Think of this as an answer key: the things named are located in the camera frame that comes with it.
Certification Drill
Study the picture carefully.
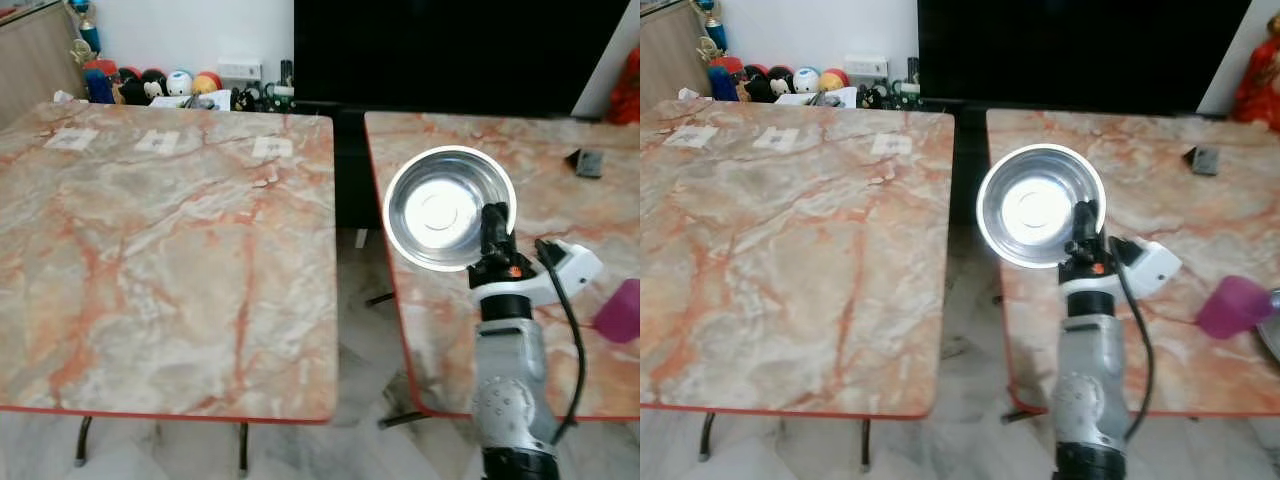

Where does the round steel bowl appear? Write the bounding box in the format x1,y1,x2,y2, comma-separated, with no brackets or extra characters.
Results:
383,145,518,273
975,143,1108,269

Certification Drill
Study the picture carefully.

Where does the marble top folding table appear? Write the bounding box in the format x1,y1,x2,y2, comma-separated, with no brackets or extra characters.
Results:
985,108,1280,426
0,100,338,476
363,110,641,429
640,98,958,471

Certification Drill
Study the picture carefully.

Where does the pink plastic cup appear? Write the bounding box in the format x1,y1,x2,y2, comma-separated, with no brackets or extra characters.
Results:
1196,275,1277,341
593,278,641,344

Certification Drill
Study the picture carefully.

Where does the black television screen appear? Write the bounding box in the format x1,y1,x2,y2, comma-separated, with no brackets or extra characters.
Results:
917,0,1254,114
293,0,603,107

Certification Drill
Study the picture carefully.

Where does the red figurine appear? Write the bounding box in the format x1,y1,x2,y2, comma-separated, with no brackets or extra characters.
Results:
605,45,641,126
1232,12,1280,132

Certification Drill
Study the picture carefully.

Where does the wooden cabinet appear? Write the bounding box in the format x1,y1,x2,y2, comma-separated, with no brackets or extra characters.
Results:
640,0,713,116
0,0,91,127

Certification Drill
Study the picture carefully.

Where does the blue and red toy figure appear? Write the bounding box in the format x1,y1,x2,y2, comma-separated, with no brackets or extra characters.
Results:
83,58,119,105
708,55,746,102

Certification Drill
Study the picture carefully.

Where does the blue and gold trophy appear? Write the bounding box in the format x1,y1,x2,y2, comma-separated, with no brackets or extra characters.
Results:
697,0,729,57
68,0,102,57

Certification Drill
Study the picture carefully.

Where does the black mouse toy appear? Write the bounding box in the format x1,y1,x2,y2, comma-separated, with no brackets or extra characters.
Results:
118,68,167,107
745,65,795,104

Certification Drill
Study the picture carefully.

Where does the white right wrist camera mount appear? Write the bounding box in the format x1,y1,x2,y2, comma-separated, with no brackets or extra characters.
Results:
470,240,604,307
1060,236,1183,301

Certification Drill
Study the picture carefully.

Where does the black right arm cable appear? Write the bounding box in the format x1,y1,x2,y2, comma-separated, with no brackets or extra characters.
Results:
1105,235,1157,443
535,238,587,446

